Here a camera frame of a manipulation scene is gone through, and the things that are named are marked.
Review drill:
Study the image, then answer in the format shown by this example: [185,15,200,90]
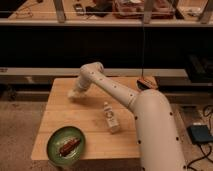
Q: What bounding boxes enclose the white sponge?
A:
[67,90,85,101]

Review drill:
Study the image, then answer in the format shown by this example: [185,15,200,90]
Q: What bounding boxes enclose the black hanging cable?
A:
[141,21,147,78]

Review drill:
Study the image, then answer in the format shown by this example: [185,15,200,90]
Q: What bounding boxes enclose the green plate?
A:
[46,126,86,167]

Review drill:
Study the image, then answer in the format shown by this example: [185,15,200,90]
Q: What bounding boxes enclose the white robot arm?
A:
[73,62,186,171]

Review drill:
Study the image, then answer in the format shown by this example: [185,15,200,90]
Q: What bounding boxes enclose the white plastic bottle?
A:
[103,102,120,134]

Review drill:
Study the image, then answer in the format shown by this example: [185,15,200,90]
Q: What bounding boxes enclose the black device on shelf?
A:
[73,3,85,16]

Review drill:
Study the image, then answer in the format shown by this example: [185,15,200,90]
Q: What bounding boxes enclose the red tray on shelf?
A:
[113,0,175,19]

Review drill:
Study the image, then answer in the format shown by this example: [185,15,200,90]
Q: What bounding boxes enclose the wooden table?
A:
[31,78,140,160]

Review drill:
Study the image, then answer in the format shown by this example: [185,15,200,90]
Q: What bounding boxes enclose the brown sausage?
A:
[59,138,81,157]

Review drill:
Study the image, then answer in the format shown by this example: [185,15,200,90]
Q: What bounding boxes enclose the black foot pedal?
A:
[187,125,213,144]

